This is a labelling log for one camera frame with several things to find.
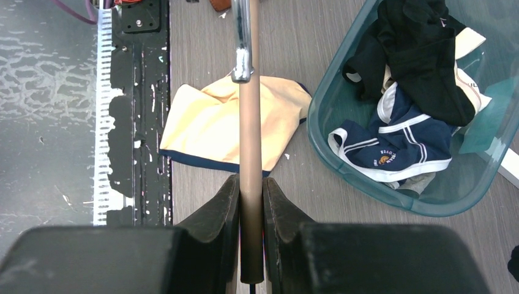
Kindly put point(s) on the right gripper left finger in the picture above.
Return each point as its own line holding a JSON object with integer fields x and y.
{"x": 198, "y": 255}

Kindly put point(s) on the beige underwear navy trim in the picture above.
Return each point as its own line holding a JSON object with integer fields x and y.
{"x": 202, "y": 127}

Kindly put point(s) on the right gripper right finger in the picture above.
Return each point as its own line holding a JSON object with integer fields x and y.
{"x": 306, "y": 256}

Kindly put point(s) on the wooden clip hanger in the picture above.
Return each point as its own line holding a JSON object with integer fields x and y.
{"x": 245, "y": 15}

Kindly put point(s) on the white clothes rack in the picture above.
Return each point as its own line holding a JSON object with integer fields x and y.
{"x": 509, "y": 164}

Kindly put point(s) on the black underwear beige waistband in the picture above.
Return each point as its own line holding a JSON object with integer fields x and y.
{"x": 416, "y": 45}

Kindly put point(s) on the brown towel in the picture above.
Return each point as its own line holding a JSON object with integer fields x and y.
{"x": 220, "y": 5}

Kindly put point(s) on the teal plastic basket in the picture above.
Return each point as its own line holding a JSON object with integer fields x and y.
{"x": 493, "y": 66}

